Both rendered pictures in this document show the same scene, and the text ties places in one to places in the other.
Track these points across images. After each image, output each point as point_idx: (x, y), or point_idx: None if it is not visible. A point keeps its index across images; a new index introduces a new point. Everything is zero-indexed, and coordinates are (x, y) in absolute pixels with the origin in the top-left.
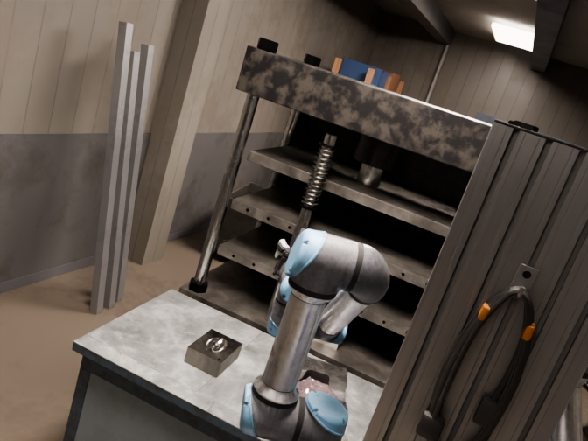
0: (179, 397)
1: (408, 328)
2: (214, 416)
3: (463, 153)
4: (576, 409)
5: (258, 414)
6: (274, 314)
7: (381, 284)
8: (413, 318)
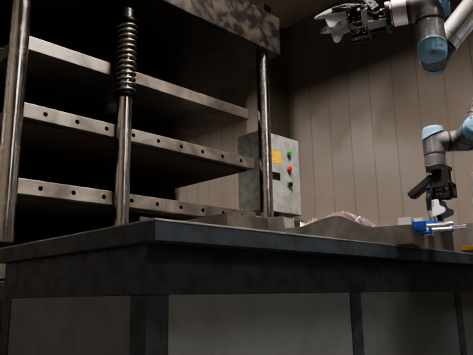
0: (319, 237)
1: (241, 210)
2: (354, 240)
3: (243, 25)
4: None
5: None
6: (438, 29)
7: None
8: None
